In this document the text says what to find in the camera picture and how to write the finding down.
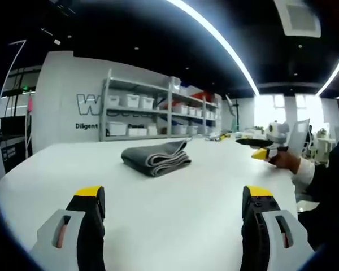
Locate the grey towel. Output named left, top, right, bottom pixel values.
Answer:
left=120, top=138, right=192, bottom=178

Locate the person's right hand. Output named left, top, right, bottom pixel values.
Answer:
left=273, top=150, right=302, bottom=173

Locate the black tray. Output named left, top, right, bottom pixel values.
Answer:
left=235, top=137, right=273, bottom=150

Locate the black stand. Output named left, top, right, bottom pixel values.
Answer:
left=225, top=94, right=241, bottom=133

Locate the short ceiling light strip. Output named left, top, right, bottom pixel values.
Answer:
left=315, top=57, right=339, bottom=97

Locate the grey metal shelving unit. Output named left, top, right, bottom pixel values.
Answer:
left=98, top=69, right=224, bottom=142

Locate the long ceiling light strip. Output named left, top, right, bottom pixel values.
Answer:
left=166, top=0, right=260, bottom=97

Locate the black equipment cart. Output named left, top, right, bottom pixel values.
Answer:
left=0, top=114, right=32, bottom=181

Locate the ceiling air vent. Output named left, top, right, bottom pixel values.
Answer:
left=273, top=0, right=322, bottom=38

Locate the row of white storage bins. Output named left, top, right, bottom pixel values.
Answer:
left=106, top=76, right=223, bottom=137

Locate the pink flag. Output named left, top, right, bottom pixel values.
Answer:
left=27, top=89, right=35, bottom=115

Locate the white bent pole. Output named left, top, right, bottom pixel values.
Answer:
left=0, top=39, right=34, bottom=155

